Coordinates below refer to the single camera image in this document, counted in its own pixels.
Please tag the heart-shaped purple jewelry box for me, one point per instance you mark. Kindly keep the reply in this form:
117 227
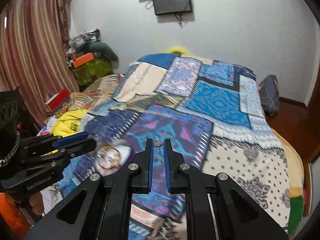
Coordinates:
109 157

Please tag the wall-mounted black monitor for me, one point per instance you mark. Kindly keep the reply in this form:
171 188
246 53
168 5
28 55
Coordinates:
163 7

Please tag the striped brown blanket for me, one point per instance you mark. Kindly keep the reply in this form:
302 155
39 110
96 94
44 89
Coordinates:
94 94

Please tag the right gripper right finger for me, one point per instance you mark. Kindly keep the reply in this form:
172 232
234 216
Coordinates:
169 164

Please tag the left hand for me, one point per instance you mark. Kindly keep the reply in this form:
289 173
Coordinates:
36 202

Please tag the dark blue bag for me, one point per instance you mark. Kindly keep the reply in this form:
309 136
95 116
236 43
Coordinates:
269 95

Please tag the pile of clothes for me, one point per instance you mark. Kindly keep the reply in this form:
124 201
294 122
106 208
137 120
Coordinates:
78 43

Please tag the yellow cartoon blanket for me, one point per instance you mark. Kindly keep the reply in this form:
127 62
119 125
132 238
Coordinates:
68 123

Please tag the blue patchwork bedspread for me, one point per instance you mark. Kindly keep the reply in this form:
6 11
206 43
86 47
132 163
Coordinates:
211 112

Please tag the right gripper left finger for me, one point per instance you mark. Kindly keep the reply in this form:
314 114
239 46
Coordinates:
148 164

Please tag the silver ornate earring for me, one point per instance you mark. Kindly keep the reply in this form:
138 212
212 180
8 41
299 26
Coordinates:
158 144

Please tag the orange box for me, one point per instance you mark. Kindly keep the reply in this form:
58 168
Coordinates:
79 61

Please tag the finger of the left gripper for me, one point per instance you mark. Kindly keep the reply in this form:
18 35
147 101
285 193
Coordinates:
71 139
79 148

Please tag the green patterned storage box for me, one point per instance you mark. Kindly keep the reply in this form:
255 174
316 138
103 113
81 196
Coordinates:
93 70

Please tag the orange left sleeve forearm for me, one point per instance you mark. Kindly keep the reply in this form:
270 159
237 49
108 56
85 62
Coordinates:
14 218

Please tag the striped pink curtain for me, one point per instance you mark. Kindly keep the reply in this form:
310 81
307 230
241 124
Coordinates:
34 40

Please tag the red book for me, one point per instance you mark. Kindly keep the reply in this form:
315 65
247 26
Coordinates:
57 100

